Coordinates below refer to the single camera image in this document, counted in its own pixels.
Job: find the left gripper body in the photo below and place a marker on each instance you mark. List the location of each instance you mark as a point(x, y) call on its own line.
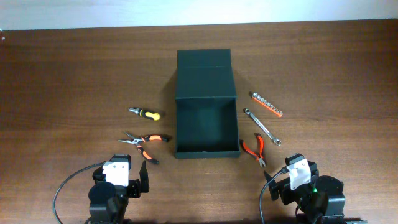
point(134, 188)

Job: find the red diagonal cutting pliers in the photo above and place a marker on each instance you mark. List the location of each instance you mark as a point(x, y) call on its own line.
point(257, 155)

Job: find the silver ratchet wrench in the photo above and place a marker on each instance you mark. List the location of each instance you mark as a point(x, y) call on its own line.
point(274, 140)

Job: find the orange black needle-nose pliers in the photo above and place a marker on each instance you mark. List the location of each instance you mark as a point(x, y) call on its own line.
point(140, 140)

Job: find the yellow black stubby screwdriver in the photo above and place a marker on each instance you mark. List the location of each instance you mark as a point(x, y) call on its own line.
point(145, 113)

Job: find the orange socket holder rail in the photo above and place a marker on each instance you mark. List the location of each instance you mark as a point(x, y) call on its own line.
point(262, 101)

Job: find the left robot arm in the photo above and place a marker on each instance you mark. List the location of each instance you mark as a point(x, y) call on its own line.
point(110, 195)

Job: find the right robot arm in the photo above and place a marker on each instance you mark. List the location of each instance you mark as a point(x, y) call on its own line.
point(318, 198)

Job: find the black open gift box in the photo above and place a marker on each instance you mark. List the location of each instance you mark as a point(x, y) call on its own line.
point(206, 114)

